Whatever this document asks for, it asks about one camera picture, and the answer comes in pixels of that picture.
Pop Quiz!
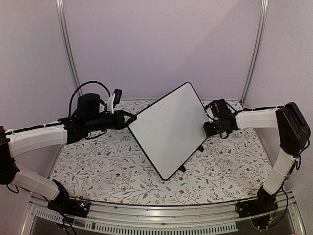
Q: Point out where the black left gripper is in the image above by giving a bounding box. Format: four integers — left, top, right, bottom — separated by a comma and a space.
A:
87, 111, 137, 133

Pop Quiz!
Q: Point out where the white dry-erase whiteboard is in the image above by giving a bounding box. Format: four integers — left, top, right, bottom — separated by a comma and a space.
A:
128, 82, 208, 181

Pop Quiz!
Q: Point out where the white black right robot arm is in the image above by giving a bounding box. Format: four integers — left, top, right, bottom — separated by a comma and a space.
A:
203, 99, 311, 213

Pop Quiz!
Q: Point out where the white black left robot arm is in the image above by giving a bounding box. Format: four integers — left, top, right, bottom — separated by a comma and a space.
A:
0, 90, 136, 213

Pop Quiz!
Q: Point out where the floral patterned table mat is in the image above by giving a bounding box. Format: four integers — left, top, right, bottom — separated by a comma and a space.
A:
47, 99, 279, 206

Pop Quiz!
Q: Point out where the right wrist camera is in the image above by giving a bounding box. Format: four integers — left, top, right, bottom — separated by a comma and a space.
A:
204, 104, 215, 122

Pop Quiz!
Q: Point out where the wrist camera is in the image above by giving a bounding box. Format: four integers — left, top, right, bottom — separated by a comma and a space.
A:
204, 104, 215, 122
107, 89, 122, 114

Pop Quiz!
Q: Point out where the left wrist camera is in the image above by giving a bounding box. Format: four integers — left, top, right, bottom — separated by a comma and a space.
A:
107, 89, 122, 114

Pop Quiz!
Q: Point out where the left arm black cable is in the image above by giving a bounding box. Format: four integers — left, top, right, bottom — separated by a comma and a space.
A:
67, 81, 112, 118

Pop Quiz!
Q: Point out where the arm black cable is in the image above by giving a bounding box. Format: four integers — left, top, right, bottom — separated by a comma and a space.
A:
67, 81, 112, 118
226, 102, 287, 115

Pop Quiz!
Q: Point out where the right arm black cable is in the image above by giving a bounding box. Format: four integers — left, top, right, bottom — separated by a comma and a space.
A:
226, 102, 287, 115

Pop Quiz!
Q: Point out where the left aluminium frame post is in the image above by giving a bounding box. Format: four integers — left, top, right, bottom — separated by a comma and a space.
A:
55, 0, 81, 89

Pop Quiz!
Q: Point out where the aluminium frame post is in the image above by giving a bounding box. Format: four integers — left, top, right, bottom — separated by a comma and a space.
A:
55, 0, 81, 89
240, 0, 269, 105

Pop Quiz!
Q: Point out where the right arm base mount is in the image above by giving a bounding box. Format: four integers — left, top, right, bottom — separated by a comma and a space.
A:
235, 187, 278, 218

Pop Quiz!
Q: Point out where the aluminium front rail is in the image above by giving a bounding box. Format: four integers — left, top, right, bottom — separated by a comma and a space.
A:
22, 191, 306, 235

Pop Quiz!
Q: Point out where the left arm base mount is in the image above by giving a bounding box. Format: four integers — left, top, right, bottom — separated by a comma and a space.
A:
47, 179, 90, 218

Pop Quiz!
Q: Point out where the right aluminium frame post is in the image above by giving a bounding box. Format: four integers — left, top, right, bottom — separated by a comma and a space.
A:
240, 0, 269, 105

